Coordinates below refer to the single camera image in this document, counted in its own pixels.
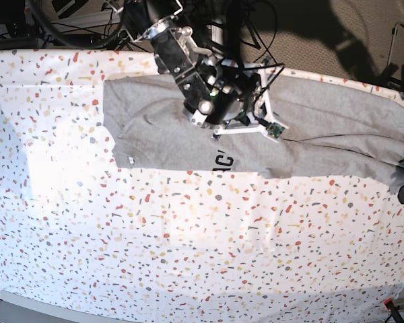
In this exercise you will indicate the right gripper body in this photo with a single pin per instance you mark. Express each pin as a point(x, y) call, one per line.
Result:
point(255, 111)

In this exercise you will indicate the red black spring clamp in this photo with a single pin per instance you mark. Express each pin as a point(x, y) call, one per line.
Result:
point(396, 311)

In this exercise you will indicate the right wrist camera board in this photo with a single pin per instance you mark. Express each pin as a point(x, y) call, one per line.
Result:
point(274, 131)

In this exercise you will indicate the grey T-shirt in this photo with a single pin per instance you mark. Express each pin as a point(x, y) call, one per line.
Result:
point(332, 130)

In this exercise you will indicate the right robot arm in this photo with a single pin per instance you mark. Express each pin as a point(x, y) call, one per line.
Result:
point(221, 92)

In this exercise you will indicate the terrazzo pattern table cloth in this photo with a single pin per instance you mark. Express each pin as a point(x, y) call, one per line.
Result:
point(78, 232)

